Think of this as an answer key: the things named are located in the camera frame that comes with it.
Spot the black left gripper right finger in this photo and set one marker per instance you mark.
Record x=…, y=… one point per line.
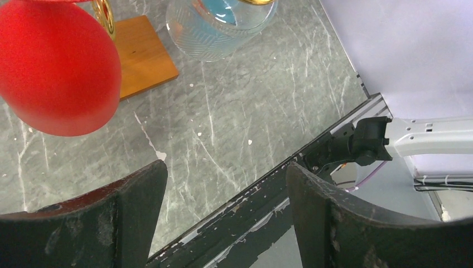
x=337, y=229

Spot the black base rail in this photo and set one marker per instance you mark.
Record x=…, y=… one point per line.
x=251, y=222

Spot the red wine glass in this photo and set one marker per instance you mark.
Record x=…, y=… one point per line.
x=60, y=70

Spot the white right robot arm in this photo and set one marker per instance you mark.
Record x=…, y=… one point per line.
x=384, y=138

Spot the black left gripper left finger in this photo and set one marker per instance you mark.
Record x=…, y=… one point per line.
x=112, y=226

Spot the gold wire wine glass rack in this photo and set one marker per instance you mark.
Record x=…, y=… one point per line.
x=145, y=62

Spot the clear wine glass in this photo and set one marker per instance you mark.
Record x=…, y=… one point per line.
x=211, y=30

